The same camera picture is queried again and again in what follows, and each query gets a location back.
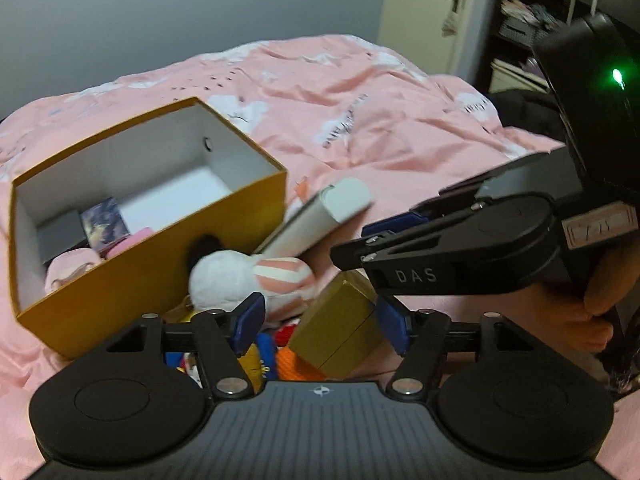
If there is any cream door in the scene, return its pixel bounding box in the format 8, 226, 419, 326
378, 0, 473, 74

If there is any pink cloud print duvet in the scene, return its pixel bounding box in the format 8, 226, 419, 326
0, 32, 640, 480

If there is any white striped plush toy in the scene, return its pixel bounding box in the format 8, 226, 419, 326
189, 250, 317, 325

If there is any dark shelf with clutter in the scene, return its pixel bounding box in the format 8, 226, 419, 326
474, 0, 639, 91

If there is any pink wallet case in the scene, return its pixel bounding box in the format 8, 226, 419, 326
104, 228, 154, 259

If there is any orange cardboard storage box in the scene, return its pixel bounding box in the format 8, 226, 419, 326
8, 98, 286, 358

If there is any gold jewellery box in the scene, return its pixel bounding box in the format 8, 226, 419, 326
288, 271, 384, 379

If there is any person's right hand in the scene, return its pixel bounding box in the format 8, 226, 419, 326
527, 240, 639, 353

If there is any orange crochet ball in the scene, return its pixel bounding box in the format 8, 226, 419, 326
276, 347, 326, 382

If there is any purple art card box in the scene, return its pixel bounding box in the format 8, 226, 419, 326
80, 197, 130, 252

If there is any pink embroidered pouch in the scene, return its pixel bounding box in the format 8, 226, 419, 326
44, 248, 103, 294

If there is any white glasses case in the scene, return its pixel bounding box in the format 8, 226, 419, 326
255, 177, 373, 258

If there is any dark grey gift box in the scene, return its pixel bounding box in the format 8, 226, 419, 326
37, 209, 89, 266

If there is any brown dog plush toy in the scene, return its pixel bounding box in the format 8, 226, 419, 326
162, 292, 278, 400

